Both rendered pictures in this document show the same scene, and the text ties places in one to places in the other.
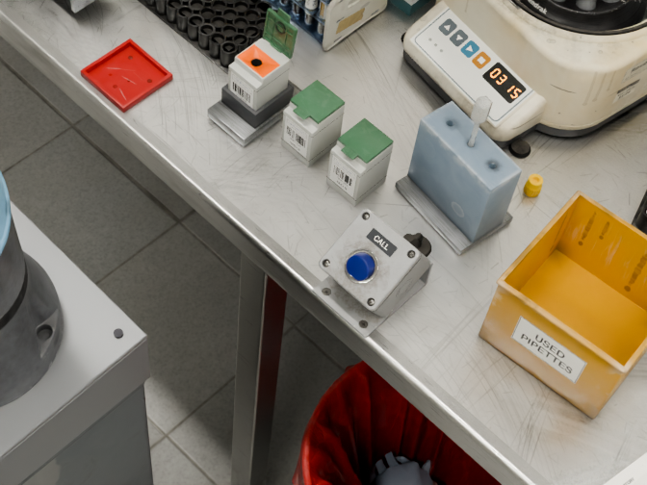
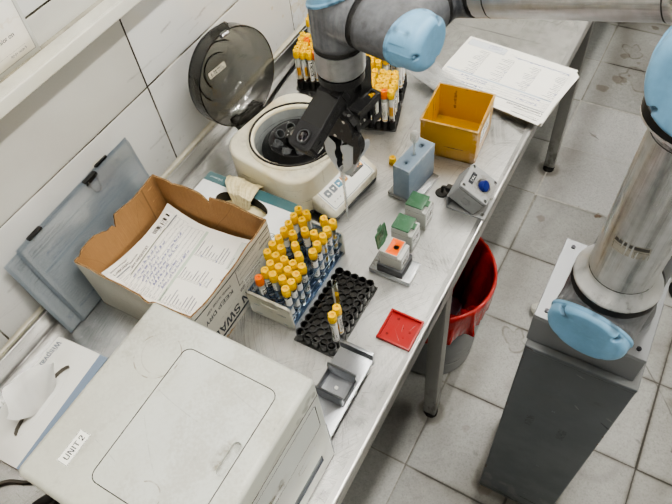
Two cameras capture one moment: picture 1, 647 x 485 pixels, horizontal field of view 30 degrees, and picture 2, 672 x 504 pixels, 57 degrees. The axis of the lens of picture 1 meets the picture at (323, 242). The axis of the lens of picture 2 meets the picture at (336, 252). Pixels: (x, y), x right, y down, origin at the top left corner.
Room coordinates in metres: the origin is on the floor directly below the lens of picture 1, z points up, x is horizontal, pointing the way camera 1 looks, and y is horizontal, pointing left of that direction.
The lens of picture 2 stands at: (0.92, 0.80, 1.92)
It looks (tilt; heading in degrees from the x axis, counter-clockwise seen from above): 53 degrees down; 269
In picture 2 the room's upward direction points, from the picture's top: 8 degrees counter-clockwise
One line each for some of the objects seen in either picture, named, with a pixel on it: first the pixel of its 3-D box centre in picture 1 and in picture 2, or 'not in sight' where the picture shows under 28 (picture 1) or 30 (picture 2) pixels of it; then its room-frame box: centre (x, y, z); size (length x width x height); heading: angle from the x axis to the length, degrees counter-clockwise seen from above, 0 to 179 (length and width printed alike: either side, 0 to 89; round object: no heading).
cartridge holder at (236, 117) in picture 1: (257, 98); (394, 264); (0.79, 0.09, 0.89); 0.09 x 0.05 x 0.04; 143
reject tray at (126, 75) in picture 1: (126, 74); (400, 329); (0.81, 0.23, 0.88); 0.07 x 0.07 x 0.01; 53
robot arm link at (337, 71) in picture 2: not in sight; (338, 57); (0.86, 0.03, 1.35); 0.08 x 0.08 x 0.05
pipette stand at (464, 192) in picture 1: (461, 175); (413, 170); (0.71, -0.12, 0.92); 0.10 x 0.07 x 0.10; 45
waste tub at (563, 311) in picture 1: (585, 305); (456, 123); (0.59, -0.25, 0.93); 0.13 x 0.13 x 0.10; 58
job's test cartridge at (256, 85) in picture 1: (258, 81); (394, 256); (0.79, 0.09, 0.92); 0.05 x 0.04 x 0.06; 143
